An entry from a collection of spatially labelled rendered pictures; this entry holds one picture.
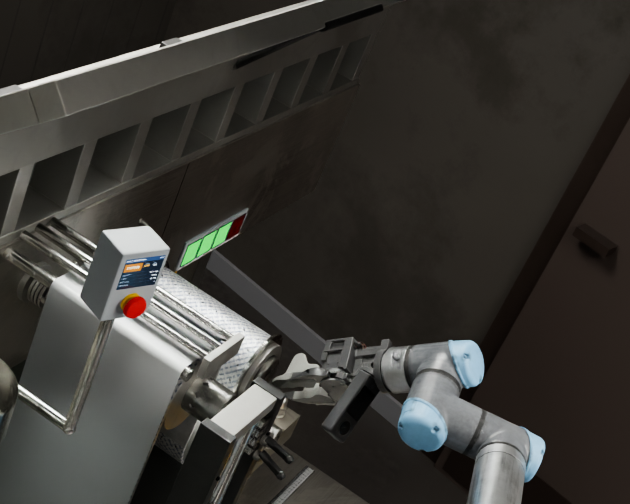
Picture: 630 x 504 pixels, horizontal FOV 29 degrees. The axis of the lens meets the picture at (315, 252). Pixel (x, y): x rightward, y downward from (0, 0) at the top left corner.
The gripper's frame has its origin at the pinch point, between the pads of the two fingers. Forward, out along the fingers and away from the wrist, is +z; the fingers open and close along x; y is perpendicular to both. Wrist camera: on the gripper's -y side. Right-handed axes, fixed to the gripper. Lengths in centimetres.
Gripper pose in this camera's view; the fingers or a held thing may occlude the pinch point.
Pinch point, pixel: (284, 391)
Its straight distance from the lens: 211.0
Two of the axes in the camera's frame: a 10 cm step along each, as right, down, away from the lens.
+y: 2.0, -8.0, 5.6
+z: -8.5, 1.4, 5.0
